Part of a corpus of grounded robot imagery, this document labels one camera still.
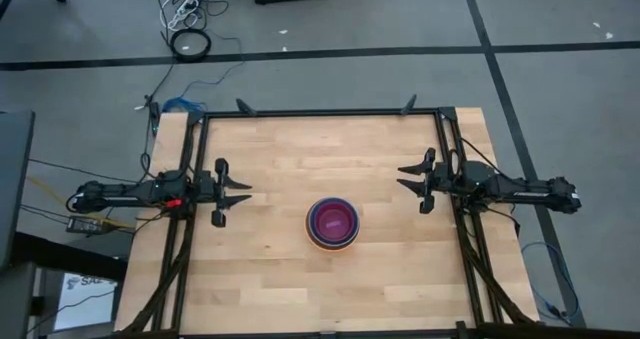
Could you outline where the black right arm cable loop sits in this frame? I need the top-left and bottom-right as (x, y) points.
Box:
(448, 137), (504, 178)

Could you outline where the white power strip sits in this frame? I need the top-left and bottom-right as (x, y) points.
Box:
(167, 0), (197, 30)

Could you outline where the grey cabinet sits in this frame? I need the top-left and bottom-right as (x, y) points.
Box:
(0, 109), (37, 273)

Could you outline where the black power adapter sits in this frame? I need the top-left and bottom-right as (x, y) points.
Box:
(66, 216), (105, 234)

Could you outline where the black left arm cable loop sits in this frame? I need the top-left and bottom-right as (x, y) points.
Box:
(139, 151), (154, 183)

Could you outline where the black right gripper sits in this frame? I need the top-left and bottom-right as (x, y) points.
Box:
(395, 147), (456, 215)

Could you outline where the long blue floor cable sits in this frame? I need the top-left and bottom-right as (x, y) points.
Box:
(521, 240), (581, 326)

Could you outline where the coiled blue cable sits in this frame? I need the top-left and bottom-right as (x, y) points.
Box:
(162, 96), (209, 114)

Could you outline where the black aluminium table frame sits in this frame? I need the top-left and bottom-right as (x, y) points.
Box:
(114, 106), (542, 339)

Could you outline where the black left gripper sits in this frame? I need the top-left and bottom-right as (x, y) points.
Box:
(197, 157), (253, 229)

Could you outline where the black ring on floor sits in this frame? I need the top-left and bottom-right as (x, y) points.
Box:
(169, 27), (213, 63)

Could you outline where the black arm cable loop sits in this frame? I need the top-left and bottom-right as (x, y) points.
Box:
(139, 151), (154, 183)
(448, 137), (504, 178)

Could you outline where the stack of coloured bowls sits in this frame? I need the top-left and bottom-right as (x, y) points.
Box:
(305, 196), (363, 253)

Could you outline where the yellow floor cable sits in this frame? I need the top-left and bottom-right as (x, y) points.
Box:
(25, 174), (137, 229)

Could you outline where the purple plastic bowl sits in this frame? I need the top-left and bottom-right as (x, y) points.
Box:
(313, 200), (358, 245)

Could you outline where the white printed sign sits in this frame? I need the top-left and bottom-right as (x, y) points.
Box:
(53, 272), (119, 332)

